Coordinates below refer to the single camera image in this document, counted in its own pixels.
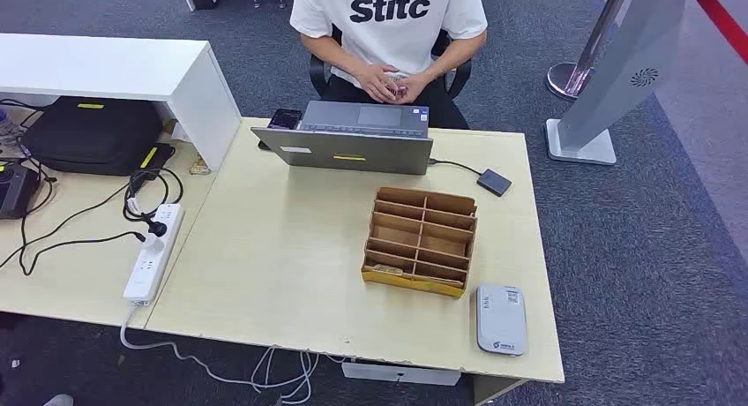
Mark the person's left hand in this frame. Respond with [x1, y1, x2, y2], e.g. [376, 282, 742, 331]
[390, 71, 432, 105]

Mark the person's right hand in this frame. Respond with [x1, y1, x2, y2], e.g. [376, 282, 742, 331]
[355, 63, 400, 105]

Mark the person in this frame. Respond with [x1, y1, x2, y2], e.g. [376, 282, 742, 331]
[288, 0, 489, 131]

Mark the white card reader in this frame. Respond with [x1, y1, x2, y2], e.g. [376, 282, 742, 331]
[475, 283, 529, 357]

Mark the black office chair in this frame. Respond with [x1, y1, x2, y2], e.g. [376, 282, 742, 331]
[308, 24, 474, 101]

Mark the grey laptop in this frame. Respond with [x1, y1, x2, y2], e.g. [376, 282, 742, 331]
[251, 101, 435, 177]

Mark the black smartphone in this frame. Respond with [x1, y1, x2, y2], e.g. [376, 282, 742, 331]
[267, 108, 303, 132]

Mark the small black external drive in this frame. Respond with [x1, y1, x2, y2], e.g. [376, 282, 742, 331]
[476, 169, 513, 198]

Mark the cardboard compartment organizer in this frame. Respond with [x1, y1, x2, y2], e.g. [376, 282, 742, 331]
[360, 186, 479, 300]

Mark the silver kiosk stand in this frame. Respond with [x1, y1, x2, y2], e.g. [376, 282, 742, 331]
[544, 0, 692, 167]

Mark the white desk shelf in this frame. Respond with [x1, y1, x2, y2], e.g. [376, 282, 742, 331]
[0, 33, 243, 172]

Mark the white power strip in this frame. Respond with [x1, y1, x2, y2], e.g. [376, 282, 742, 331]
[123, 203, 186, 304]

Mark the black carrying bag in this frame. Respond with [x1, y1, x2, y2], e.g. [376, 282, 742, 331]
[20, 96, 176, 177]

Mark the clear plastic bottle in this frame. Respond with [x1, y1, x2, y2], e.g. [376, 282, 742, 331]
[0, 110, 19, 148]

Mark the black electronic device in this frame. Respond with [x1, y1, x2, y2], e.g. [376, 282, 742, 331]
[0, 162, 42, 221]

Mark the thin black drive cable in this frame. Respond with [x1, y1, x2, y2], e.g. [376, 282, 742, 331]
[429, 157, 483, 177]

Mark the chrome stanchion post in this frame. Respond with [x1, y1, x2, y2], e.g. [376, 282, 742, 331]
[546, 0, 636, 103]

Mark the coiled black power cable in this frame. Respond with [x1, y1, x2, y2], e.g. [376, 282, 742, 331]
[122, 167, 184, 224]

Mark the looped white cable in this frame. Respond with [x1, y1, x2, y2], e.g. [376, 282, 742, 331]
[250, 344, 352, 406]

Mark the long black cable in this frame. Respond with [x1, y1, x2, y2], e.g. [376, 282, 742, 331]
[17, 230, 146, 277]
[0, 183, 131, 271]

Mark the white power strip cable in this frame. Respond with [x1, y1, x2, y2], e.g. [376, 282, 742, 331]
[119, 301, 276, 388]

